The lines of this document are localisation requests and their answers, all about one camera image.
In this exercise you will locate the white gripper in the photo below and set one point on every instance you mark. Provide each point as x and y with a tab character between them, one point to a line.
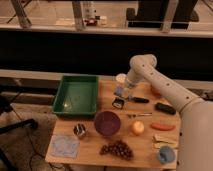
128	83

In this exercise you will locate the blue sponge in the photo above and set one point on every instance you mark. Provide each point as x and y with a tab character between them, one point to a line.
119	91

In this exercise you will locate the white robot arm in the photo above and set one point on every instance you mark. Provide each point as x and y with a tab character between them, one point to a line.
195	152

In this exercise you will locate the red bowl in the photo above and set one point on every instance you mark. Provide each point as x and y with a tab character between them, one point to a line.
155	92

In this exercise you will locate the purple bowl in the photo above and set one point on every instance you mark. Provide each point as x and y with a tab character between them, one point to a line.
107	123

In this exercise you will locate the white plastic cup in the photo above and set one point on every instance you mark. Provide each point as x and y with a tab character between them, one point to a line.
120	78

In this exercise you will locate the black binder clip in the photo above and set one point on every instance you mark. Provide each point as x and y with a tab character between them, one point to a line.
118	103

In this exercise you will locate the metal fork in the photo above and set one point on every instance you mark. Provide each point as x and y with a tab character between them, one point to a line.
139	115

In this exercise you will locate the black rectangular remote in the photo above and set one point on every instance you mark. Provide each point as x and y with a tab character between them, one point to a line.
165	108

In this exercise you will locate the yellow apple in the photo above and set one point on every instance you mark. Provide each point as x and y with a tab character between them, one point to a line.
137	128

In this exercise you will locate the green plastic tray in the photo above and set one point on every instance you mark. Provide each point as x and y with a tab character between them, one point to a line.
77	96

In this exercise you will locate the orange carrot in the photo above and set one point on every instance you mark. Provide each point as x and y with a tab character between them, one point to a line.
162	127

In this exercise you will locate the bunch of dark grapes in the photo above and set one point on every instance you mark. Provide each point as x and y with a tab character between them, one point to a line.
119	149

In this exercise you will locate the yellow wooden block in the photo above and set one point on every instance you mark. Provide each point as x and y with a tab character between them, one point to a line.
159	145
166	139

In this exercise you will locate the small metal cup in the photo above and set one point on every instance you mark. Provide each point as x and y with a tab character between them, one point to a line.
79	130

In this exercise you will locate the black handled knife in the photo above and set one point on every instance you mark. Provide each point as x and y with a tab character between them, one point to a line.
137	99

